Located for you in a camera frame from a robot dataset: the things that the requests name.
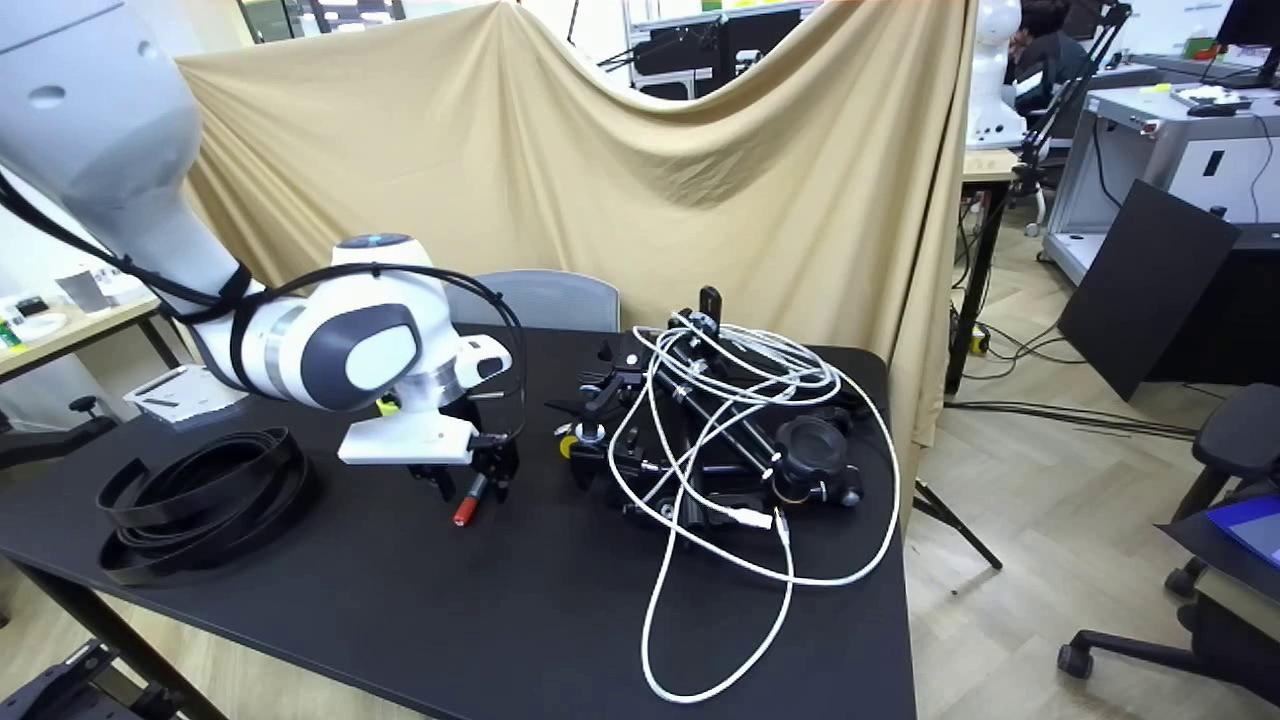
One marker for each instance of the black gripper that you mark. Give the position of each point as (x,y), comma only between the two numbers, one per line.
(497,448)

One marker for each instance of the blue marker pen red cap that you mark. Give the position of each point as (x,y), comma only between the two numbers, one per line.
(469,511)

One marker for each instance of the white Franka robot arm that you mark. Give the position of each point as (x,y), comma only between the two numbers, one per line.
(134,132)

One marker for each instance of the green plastic mug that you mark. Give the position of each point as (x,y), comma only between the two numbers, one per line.
(391,404)

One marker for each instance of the blue chair back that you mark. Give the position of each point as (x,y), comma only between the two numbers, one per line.
(560,305)

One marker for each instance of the silver metal mounting plate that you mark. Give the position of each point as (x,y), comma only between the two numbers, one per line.
(182,395)

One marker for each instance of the beige cloth backdrop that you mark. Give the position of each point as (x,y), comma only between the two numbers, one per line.
(666,202)

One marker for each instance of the black table leg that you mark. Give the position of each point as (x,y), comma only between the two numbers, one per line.
(121,642)

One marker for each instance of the light wooden desk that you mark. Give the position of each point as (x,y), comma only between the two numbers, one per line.
(83,330)

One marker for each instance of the black tripod leg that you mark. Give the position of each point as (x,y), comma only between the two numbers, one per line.
(960,524)

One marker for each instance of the black background monitor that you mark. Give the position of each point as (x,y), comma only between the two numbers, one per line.
(715,47)

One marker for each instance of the wooden side table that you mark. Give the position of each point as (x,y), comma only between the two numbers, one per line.
(988,166)

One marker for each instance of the white background machine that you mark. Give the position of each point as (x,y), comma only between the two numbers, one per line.
(994,64)

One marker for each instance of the black flat panel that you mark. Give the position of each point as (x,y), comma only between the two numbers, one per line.
(1144,286)

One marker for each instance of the grey metal cabinet desk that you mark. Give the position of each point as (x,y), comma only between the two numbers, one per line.
(1144,140)

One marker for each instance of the black office chair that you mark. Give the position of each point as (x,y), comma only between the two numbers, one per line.
(1243,434)

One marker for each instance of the black camera equipment pile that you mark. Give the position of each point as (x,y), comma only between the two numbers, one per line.
(812,452)

